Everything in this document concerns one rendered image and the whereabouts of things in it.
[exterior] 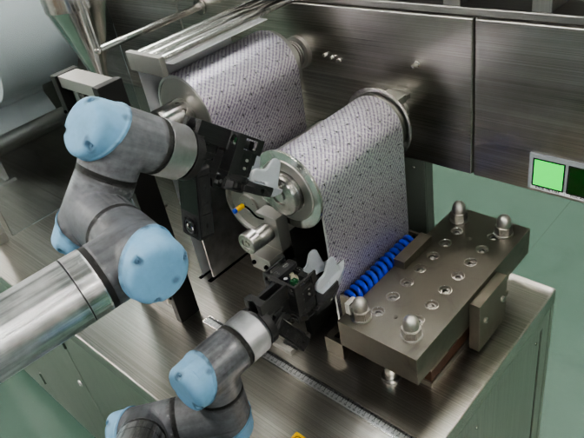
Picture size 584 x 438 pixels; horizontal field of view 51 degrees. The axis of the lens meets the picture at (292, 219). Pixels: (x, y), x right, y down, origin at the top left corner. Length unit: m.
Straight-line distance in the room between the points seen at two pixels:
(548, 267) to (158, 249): 2.30
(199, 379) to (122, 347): 0.48
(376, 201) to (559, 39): 0.39
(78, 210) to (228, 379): 0.34
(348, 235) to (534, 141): 0.35
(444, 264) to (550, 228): 1.86
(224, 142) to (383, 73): 0.46
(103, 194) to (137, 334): 0.66
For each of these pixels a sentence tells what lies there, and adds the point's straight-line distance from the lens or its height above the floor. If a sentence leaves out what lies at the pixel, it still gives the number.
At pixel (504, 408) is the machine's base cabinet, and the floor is 0.74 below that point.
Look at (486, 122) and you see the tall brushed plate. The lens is 1.14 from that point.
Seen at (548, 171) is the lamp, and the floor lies 1.19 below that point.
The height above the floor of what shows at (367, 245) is 1.08.
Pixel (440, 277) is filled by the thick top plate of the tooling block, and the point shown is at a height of 1.03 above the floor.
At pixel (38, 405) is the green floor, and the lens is 2.68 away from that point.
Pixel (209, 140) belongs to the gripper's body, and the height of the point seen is 1.42.
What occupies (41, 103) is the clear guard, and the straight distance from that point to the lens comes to 1.82.
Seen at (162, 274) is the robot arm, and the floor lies 1.40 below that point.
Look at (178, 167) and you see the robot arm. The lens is 0.79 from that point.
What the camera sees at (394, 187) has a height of 1.16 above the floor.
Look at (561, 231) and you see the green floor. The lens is 2.99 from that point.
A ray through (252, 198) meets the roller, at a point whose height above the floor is 1.20.
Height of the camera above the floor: 1.78
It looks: 34 degrees down
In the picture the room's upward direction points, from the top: 11 degrees counter-clockwise
